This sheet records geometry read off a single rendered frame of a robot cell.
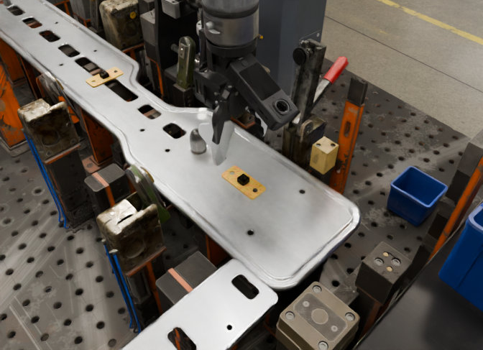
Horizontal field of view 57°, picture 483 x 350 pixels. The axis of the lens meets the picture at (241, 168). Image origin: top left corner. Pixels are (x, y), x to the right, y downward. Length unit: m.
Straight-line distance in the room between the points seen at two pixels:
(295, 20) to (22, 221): 0.91
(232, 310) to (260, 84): 0.32
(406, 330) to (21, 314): 0.78
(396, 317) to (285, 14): 0.92
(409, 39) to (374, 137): 2.12
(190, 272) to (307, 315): 0.22
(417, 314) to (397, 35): 2.96
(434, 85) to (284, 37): 1.79
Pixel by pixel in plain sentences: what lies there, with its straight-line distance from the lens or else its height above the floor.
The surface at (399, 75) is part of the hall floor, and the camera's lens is 3.06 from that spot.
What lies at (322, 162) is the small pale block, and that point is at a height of 1.04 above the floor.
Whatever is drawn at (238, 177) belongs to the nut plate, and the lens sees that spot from 0.81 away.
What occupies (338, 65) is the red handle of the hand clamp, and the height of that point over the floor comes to 1.14.
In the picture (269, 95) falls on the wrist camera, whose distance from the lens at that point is 0.64.
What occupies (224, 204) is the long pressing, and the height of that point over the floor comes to 1.00.
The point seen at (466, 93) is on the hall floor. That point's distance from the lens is 3.05.
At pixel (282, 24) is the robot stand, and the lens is 1.36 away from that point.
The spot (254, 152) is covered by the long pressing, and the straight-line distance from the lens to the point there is 0.87.
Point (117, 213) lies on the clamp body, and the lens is 0.74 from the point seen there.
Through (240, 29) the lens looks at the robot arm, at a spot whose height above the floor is 1.31.
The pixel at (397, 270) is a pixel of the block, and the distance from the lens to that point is 0.64.
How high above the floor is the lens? 1.60
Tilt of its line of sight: 45 degrees down
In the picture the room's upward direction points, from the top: straight up
